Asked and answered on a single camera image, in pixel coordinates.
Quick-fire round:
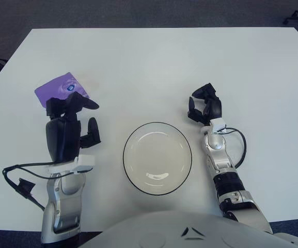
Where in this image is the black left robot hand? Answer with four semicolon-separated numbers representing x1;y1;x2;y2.
44;92;102;164

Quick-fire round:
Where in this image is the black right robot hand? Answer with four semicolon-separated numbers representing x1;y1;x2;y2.
186;83;223;127

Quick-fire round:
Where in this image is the purple tissue paper pack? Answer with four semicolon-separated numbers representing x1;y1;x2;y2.
34;72;91;109

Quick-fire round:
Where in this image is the white plate with black rim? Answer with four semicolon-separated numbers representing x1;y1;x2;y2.
122;121;193;196

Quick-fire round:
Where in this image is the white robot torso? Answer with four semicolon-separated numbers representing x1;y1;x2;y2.
77;210;298;248

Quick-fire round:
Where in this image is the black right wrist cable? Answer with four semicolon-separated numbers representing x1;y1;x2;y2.
222;127;247;170

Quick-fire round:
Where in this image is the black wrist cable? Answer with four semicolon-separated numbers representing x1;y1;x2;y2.
2;160;80;211
222;127;247;170

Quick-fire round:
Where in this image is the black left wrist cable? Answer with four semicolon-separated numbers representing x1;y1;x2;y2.
2;160;80;211

